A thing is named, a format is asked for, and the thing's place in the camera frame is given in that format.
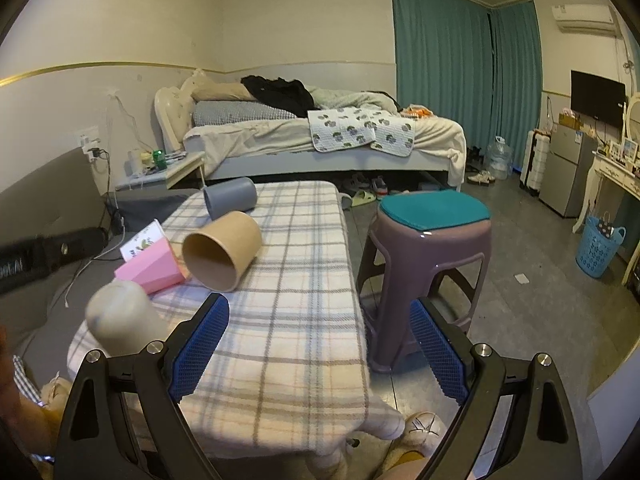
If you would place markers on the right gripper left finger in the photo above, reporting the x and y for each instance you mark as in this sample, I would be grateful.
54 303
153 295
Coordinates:
123 419

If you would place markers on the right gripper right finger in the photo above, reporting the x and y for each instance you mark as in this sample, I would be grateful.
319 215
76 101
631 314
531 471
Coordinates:
539 439

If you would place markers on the white plastic cup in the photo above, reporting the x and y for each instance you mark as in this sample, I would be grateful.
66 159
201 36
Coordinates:
122 319

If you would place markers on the pink faceted cup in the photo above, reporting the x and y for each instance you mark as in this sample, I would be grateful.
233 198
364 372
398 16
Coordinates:
154 269

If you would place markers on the white floral cup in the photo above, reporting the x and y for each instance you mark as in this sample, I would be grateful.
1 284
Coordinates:
148 236

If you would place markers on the brown paper cup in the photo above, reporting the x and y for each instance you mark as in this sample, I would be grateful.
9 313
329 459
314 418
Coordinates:
219 253

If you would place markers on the grey plastic cup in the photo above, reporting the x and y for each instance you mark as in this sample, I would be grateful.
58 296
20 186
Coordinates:
238 194

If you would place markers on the checkered shorts leg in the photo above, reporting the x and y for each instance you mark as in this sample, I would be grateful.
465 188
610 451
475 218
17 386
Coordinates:
23 383

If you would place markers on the beige slipper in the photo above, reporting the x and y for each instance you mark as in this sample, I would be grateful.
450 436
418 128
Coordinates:
420 439

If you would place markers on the white bedside table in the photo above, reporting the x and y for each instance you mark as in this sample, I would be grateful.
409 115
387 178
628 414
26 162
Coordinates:
178 170

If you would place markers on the green can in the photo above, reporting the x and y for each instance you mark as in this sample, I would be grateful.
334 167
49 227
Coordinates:
159 160

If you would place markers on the plaid table blanket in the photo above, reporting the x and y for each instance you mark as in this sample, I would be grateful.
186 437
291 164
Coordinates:
290 375

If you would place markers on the blue laundry basket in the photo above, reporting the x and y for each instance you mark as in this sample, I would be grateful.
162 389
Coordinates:
599 244

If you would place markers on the bed with beige sheets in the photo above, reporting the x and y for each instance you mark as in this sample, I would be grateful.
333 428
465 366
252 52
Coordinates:
262 127

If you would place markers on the striped pillow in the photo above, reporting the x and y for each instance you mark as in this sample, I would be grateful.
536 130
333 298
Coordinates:
217 113

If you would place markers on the purple stool teal cushion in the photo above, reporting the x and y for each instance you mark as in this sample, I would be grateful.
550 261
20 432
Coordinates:
413 243

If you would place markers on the grey mini fridge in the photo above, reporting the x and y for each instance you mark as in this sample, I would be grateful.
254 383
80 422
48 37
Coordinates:
567 165

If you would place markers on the white dresser table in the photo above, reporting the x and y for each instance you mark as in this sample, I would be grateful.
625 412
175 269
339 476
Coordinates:
615 172

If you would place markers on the water jug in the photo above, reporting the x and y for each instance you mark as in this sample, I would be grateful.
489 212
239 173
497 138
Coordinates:
499 158

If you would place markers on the white suitcase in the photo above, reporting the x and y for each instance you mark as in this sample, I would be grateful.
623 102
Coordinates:
534 162

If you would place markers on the black clothes pile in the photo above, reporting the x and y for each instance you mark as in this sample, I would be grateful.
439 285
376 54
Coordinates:
289 95

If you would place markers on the white patterned mat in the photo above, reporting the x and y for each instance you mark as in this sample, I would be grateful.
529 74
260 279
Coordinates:
351 127

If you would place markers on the black television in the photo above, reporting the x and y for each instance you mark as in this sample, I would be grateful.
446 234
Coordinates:
597 97

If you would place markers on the teal curtain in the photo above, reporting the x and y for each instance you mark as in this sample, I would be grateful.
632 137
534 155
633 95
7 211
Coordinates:
479 66

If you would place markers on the white air conditioner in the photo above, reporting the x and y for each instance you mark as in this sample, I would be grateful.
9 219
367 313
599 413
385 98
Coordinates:
593 19

